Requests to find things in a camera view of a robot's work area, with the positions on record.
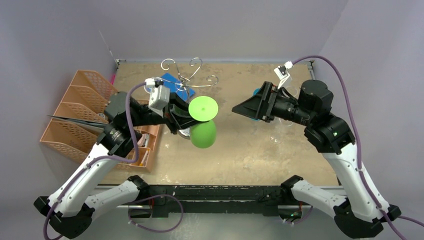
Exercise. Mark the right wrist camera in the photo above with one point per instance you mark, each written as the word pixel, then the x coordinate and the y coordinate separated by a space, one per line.
pixel 283 74

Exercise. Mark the orange plastic desk organizer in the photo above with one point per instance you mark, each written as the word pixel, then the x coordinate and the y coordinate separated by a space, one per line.
pixel 85 99

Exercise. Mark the blue square mat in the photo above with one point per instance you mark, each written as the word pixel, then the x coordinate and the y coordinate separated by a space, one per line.
pixel 175 86

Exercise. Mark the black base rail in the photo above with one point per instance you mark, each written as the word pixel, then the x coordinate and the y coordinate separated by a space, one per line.
pixel 266 200

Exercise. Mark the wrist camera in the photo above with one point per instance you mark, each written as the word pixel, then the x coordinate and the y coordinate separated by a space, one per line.
pixel 283 74
pixel 159 97

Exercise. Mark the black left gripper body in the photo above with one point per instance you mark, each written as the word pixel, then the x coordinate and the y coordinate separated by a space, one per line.
pixel 148 117

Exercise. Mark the blue plastic wine glass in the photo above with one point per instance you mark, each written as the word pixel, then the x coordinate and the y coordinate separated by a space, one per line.
pixel 255 92

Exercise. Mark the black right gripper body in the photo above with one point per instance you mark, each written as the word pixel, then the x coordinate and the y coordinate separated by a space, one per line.
pixel 267 101

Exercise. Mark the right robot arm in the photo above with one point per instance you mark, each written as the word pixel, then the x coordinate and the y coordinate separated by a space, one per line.
pixel 362 211

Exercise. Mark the clear wine glass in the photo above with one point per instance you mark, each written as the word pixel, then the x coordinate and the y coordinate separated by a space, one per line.
pixel 153 82
pixel 277 135
pixel 291 91

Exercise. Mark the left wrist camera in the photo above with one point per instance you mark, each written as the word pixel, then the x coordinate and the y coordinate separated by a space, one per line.
pixel 159 97

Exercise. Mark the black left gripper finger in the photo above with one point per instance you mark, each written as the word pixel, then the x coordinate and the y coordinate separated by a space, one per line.
pixel 174 125
pixel 177 105

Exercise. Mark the green plastic wine glass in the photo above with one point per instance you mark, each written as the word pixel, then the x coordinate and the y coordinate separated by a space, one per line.
pixel 203 109

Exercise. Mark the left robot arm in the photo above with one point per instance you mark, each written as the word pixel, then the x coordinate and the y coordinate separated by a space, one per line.
pixel 71 209

